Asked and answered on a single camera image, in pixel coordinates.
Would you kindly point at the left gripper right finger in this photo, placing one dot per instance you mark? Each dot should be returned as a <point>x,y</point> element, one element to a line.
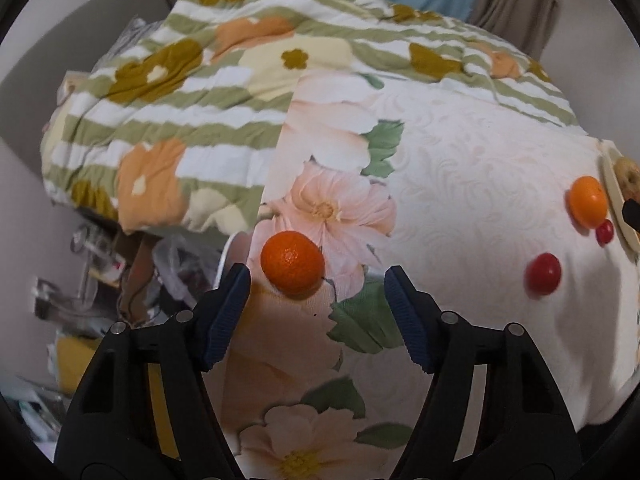
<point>525,427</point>

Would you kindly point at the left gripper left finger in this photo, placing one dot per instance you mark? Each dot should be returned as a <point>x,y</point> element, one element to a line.
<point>141,410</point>

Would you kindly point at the red cherry tomato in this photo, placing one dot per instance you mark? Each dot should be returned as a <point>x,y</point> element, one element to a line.
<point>605,233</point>
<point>543,275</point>

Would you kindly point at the tiny orange kumquat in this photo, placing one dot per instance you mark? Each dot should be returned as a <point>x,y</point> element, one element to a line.
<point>292,263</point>

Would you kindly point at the large orange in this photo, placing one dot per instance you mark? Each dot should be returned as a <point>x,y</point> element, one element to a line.
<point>587,202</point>

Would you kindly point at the reddish yellow apple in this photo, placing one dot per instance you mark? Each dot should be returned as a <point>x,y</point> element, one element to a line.
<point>627,174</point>

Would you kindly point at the white floral table cloth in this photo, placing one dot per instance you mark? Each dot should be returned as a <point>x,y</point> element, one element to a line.
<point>322,386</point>

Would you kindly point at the cream yellow plate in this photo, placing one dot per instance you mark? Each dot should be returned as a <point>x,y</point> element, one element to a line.
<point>609,156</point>

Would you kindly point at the green striped floral quilt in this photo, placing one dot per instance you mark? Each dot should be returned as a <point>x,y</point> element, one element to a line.
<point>182,127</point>

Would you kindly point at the beige curtain right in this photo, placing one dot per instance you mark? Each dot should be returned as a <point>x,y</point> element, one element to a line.
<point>527,24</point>

